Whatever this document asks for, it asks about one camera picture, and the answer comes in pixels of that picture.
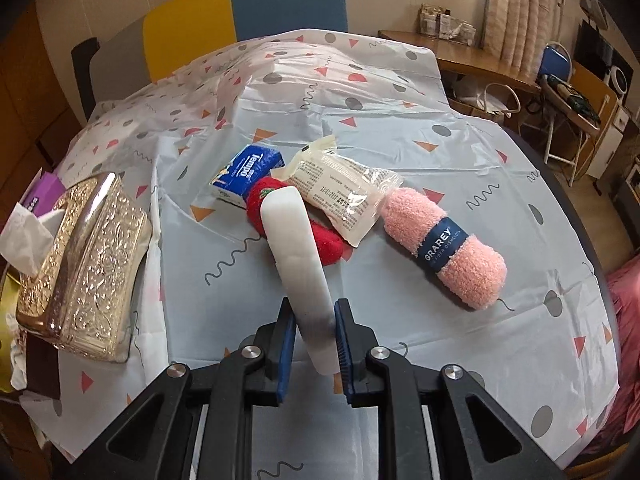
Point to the white round fan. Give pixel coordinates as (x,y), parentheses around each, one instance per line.
(619,80)

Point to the row of small packets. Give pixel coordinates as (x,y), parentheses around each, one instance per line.
(445,22)

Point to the beige patterned curtain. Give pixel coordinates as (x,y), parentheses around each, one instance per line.
(520,10)

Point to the black television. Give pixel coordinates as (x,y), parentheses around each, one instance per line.
(592,45)

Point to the white cabinet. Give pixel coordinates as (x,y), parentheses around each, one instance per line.
(612,145)

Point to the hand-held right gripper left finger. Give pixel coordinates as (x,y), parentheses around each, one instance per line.
(280,355)

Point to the wooden wardrobe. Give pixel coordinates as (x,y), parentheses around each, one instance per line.
(25,85)

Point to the grey yellow blue headboard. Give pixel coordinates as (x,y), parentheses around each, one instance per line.
(190,35)

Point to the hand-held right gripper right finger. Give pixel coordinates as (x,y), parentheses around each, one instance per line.
(350,360)

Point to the pink fluffy cloth roll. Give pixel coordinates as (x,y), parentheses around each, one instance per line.
(445,245)

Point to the purple tissue carton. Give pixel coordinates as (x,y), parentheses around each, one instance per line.
(45,192)

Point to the blue pocket tissue packet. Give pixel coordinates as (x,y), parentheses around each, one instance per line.
(245,172)

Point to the blue folding chair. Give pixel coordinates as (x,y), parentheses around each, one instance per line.
(557,65)

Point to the wooden desk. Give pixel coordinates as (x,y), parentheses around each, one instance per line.
(465,60)

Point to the red fluffy cloth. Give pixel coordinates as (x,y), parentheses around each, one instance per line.
(327,245)

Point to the white tissue sheet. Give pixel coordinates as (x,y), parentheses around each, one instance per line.
(25,240)

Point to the printed plastic tablecloth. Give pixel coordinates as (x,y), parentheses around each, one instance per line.
(400,135)

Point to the clear plastic packet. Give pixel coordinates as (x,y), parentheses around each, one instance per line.
(345,195)

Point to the gold embossed tissue box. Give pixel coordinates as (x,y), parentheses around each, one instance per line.
(85,270)

